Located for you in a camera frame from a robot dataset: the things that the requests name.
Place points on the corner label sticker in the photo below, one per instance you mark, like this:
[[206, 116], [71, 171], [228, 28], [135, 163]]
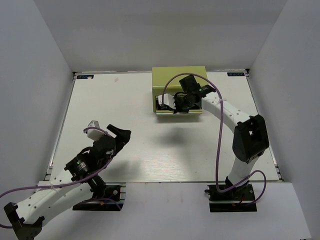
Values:
[[85, 77], [235, 74]]

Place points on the right corner label sticker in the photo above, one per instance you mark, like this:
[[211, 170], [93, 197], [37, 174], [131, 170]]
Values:
[[235, 74]]

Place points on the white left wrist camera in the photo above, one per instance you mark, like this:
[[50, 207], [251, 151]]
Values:
[[94, 133]]

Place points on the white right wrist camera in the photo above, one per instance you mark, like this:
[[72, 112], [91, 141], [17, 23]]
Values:
[[166, 101]]

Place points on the green metal drawer chest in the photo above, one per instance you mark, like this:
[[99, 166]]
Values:
[[161, 75]]

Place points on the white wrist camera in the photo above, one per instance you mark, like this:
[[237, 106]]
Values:
[[166, 101], [94, 133]]

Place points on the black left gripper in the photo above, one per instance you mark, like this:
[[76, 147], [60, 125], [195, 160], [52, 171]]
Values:
[[123, 137]]

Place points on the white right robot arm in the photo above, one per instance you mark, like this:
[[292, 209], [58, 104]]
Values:
[[250, 137]]

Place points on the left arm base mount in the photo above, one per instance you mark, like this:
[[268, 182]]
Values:
[[111, 199]]

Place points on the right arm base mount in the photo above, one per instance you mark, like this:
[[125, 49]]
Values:
[[237, 200]]

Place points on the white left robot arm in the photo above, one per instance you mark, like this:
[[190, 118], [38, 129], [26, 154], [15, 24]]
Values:
[[77, 185]]

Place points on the left corner label sticker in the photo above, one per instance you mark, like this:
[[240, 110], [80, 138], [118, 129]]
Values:
[[85, 77]]

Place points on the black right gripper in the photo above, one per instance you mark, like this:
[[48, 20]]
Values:
[[178, 109]]

